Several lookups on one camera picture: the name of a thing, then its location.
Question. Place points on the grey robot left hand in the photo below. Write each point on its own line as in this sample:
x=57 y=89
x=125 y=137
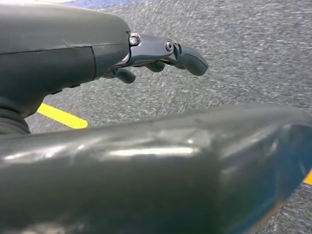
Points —
x=60 y=38

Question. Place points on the yellow floor tape square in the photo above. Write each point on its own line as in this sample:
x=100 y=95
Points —
x=63 y=118

